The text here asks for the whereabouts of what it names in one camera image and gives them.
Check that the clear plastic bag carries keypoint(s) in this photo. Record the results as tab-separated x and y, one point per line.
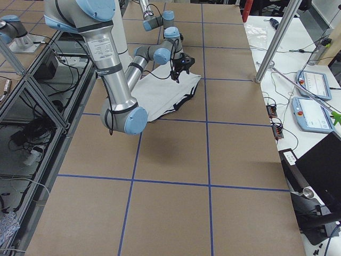
259	37

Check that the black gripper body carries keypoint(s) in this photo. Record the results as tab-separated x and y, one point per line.
179	66

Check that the aluminium frame post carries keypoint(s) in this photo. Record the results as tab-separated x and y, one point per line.
278	36

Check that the black laptop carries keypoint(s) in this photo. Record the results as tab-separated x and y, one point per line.
320	166

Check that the near blue teach pendant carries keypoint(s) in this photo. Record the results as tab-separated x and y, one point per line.
311	116

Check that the red object at edge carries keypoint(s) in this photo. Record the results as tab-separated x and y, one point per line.
246	10

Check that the metal reacher grabber tool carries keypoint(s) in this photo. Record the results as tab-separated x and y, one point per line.
334	114

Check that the grey cartoon print t-shirt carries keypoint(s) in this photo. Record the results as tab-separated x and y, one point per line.
160	96

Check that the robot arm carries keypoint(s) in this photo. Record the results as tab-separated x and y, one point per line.
157	16
93	20

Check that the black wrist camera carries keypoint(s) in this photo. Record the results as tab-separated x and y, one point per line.
187	62

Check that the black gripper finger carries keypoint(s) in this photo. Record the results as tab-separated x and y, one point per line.
175	75

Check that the far blue teach pendant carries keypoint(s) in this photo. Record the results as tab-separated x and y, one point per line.
314	82

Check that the blue teach pendant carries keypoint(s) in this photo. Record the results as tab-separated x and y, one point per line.
314	82
311	116

